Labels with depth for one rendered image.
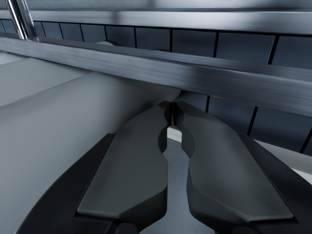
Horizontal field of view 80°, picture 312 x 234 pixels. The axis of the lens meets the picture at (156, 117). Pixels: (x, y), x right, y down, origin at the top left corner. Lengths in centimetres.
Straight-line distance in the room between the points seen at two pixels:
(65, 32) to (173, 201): 33
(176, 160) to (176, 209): 13
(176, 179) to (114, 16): 26
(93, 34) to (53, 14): 7
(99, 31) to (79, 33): 3
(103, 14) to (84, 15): 3
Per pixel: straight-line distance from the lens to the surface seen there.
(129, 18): 20
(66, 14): 27
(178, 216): 43
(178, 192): 37
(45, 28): 31
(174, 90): 16
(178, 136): 16
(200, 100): 18
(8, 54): 23
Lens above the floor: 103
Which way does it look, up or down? 45 degrees down
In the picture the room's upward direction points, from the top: 130 degrees counter-clockwise
